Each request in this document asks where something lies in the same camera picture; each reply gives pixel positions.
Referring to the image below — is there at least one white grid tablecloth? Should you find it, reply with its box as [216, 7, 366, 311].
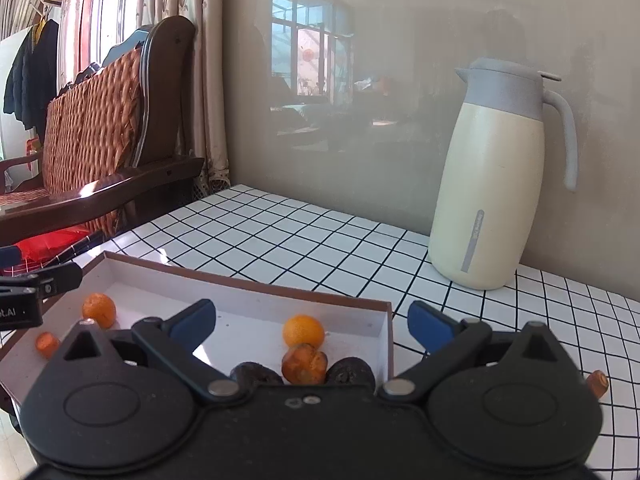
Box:
[50, 183, 640, 480]

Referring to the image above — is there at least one cream and grey thermos jug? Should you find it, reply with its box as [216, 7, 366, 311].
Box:
[427, 57, 578, 291]

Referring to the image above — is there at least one small yellow-orange tangerine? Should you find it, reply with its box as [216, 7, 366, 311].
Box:
[282, 314, 326, 350]

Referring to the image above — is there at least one dark hanging coat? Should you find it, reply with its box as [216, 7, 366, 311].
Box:
[2, 20, 60, 136]

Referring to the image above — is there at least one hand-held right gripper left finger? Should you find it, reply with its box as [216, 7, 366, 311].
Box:
[50, 299, 247, 405]

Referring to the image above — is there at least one small deep orange tangerine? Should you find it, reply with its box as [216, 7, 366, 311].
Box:
[81, 292, 117, 330]

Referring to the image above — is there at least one thick carrot chunk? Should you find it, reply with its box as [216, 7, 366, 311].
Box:
[281, 343, 328, 386]

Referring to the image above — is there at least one woven rattan chair cushion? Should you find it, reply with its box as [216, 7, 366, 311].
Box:
[0, 47, 146, 211]

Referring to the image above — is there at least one beige curtain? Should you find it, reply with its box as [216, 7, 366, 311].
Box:
[135, 0, 231, 196]

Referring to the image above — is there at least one small carrot chunk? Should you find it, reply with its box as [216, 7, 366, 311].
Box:
[35, 331, 62, 360]
[586, 370, 610, 400]

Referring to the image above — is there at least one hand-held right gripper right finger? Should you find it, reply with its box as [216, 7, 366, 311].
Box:
[377, 301, 576, 402]

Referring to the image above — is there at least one dark wooden armchair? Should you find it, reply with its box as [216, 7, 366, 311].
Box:
[0, 15, 206, 241]

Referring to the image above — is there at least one dark brown round fruit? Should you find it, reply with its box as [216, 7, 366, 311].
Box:
[230, 361, 285, 387]
[325, 356, 376, 391]

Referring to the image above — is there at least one red plastic bag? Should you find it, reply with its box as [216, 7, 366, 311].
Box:
[12, 227, 93, 266]

